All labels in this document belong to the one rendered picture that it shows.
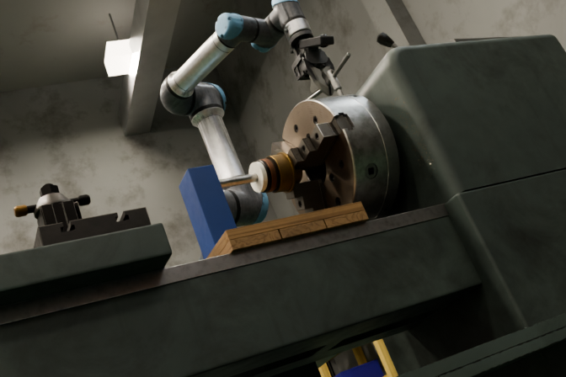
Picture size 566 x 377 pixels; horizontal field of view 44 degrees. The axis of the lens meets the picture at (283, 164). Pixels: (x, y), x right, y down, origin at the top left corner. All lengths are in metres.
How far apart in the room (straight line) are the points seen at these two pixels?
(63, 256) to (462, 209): 0.80
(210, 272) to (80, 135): 8.92
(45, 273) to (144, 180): 8.73
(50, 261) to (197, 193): 0.43
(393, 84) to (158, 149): 8.59
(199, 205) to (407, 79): 0.55
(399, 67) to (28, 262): 0.92
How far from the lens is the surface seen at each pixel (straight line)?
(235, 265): 1.25
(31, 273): 1.12
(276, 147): 1.70
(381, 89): 1.65
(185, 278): 1.22
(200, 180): 1.46
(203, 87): 2.37
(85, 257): 1.13
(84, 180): 9.76
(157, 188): 9.79
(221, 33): 2.05
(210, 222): 1.42
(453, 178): 1.52
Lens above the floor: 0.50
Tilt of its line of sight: 22 degrees up
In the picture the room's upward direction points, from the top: 23 degrees counter-clockwise
